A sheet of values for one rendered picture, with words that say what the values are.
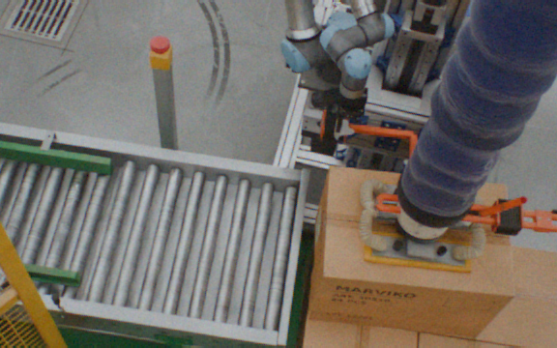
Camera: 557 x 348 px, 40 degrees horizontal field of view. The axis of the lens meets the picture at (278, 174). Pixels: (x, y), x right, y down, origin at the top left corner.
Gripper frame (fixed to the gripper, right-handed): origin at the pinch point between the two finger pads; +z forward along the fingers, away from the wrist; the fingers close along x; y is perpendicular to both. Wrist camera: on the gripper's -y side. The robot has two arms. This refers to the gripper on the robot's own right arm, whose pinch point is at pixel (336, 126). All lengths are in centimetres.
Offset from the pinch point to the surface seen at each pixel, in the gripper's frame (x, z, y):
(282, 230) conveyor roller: -13, 53, -12
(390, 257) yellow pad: -39.2, 11.2, 20.3
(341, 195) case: -17.9, 13.4, 4.6
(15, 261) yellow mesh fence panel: -63, -13, -84
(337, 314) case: -47, 45, 9
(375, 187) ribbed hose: -17.6, 6.0, 14.4
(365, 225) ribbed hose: -32.6, 4.2, 11.1
